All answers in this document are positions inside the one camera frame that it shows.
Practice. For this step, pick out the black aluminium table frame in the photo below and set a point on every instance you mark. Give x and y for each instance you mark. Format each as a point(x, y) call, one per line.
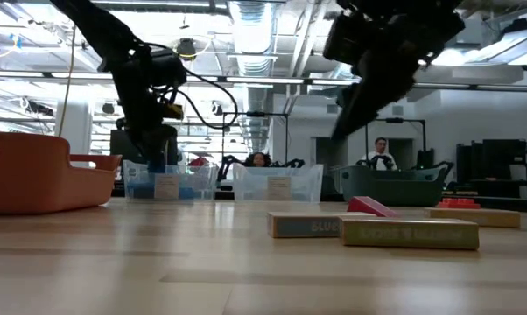
point(508, 205)

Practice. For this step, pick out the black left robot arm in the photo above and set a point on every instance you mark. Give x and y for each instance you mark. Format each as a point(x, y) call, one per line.
point(97, 30)

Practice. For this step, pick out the black station frame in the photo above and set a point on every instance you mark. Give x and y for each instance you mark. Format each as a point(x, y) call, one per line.
point(395, 120)
point(255, 114)

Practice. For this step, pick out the black monitor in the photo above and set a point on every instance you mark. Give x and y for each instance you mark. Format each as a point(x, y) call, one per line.
point(117, 149)

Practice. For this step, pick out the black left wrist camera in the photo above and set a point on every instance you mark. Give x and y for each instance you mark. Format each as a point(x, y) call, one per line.
point(169, 67)

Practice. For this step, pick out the person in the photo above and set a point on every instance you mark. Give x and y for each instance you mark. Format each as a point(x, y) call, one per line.
point(380, 144)
point(258, 158)

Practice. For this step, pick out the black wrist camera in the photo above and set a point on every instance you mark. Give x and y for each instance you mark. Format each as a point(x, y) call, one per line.
point(169, 67)
point(344, 39)

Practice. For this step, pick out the black background robot arm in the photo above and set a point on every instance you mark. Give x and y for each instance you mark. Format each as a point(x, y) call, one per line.
point(425, 157)
point(295, 163)
point(223, 166)

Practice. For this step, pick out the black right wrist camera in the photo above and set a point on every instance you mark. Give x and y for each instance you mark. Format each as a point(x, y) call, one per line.
point(344, 39)

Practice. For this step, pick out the silver ventilation duct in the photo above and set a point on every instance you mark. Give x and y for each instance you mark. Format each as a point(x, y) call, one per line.
point(251, 35)

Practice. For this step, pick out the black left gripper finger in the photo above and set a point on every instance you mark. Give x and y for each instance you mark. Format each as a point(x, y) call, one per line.
point(152, 144)

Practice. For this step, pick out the yellow tag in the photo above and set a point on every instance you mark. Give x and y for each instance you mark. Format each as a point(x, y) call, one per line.
point(173, 112)

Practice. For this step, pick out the long ceiling light bar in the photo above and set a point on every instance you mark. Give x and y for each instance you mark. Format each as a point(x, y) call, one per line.
point(268, 80)

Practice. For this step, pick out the teal plastic bin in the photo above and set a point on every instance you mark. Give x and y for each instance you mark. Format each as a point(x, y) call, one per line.
point(390, 188)

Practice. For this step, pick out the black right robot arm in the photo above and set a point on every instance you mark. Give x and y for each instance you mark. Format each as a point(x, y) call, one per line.
point(399, 6)

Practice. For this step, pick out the clear plastic bin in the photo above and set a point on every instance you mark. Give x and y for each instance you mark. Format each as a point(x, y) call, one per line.
point(136, 175)
point(255, 184)

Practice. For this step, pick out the black shelf unit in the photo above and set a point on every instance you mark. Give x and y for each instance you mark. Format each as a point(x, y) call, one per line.
point(491, 162)

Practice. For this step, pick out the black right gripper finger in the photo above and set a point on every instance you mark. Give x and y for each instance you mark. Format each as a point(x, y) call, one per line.
point(364, 105)

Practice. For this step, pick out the orange plastic bin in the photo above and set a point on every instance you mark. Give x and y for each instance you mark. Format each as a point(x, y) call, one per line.
point(36, 184)

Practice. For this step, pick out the red rounded object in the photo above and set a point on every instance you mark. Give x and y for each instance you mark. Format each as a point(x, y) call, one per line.
point(200, 162)

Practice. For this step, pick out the wooden block blue label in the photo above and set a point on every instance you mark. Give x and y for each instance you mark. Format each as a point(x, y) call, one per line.
point(298, 226)

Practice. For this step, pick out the red plastic block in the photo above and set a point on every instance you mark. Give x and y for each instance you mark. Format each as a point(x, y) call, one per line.
point(368, 205)

